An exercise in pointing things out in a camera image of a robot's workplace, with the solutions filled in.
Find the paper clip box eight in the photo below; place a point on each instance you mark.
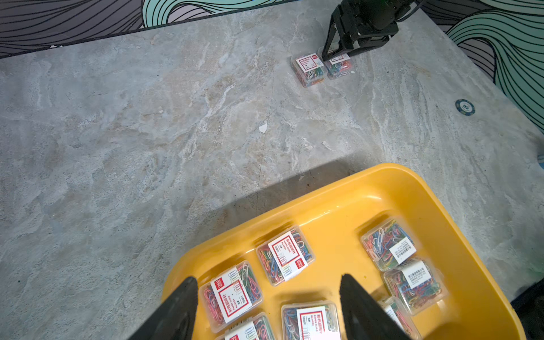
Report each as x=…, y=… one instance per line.
x=394, y=308

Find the small dark round token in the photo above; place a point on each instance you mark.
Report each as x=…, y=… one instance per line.
x=465, y=107

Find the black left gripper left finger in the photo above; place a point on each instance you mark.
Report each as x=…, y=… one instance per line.
x=175, y=318

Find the yellow plastic tray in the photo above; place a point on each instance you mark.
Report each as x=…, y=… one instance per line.
x=333, y=219

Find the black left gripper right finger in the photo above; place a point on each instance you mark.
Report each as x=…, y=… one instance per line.
x=361, y=310

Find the paper clip box seven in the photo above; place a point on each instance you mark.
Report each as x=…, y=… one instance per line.
x=310, y=321

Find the paper clip box one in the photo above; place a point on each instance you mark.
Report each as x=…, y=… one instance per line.
x=339, y=66

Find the paper clip box six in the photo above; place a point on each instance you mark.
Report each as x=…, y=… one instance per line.
x=246, y=329

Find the paper clip box five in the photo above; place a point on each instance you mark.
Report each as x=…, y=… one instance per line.
x=285, y=256

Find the paper clip box three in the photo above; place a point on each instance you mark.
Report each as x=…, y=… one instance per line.
x=309, y=69

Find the paper clip box nine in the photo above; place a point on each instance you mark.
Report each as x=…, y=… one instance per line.
x=388, y=245

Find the paper clip box four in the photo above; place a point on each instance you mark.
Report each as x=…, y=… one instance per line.
x=231, y=295

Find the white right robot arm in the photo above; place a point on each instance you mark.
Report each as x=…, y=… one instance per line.
x=418, y=4

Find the paper clip box ten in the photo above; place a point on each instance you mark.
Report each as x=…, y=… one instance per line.
x=415, y=284

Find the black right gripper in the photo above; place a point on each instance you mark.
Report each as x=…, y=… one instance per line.
x=362, y=26

